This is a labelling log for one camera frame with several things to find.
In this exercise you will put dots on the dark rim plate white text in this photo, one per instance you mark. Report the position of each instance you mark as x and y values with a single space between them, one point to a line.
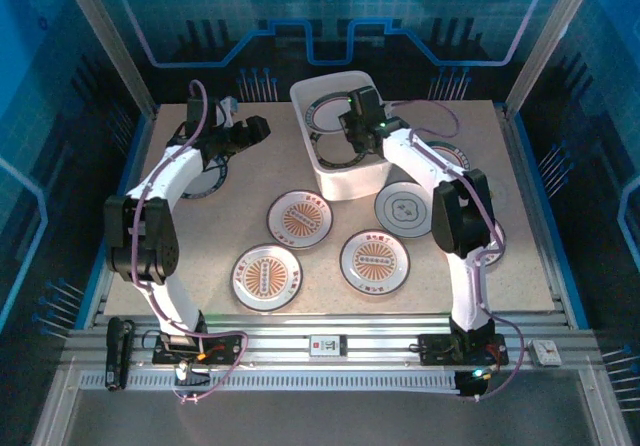
212 183
327 151

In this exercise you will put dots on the green rim plate HAO WEI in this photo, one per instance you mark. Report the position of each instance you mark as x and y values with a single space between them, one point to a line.
325 113

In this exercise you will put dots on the white plastic bin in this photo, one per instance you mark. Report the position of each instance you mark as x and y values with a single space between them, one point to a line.
350 186

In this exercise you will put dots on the white plate green clover outline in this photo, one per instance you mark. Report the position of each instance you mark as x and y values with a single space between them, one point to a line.
402 209

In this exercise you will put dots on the white plate orange sunburst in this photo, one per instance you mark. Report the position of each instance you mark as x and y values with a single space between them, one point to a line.
266 277
300 218
375 261

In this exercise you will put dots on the dark rim plate red labels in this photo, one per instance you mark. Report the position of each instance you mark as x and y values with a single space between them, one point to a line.
499 246

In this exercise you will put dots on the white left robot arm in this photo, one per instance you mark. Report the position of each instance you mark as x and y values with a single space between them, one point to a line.
170 181

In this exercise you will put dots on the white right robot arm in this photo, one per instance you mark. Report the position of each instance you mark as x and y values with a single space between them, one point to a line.
465 291

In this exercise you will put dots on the white box red sticker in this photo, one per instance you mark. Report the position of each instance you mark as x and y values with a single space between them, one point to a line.
327 346

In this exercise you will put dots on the small black adapter with LED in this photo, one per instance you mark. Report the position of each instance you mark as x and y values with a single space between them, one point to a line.
192 373
472 383

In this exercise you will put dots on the black elongated device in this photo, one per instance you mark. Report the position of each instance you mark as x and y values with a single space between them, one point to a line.
119 356

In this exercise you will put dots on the small white timer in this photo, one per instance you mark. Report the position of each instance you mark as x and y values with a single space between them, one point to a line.
546 353

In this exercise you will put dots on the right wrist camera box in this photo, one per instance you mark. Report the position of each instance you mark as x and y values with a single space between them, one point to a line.
367 101

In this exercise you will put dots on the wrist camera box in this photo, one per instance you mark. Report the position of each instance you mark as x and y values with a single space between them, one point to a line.
210 113
367 101

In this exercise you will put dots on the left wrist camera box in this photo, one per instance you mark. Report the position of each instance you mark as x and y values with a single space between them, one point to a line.
210 113

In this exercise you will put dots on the aluminium frame post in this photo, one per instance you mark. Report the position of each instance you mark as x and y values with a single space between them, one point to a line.
552 41
105 41

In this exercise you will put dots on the aluminium side rail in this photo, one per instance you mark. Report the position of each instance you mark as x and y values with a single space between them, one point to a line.
529 191

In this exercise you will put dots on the aluminium extrusion rail base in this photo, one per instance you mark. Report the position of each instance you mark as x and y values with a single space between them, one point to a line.
280 338

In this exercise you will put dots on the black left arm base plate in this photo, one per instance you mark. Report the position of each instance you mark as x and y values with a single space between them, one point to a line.
220 348

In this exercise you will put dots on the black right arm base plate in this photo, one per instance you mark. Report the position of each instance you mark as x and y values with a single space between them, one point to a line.
432 348

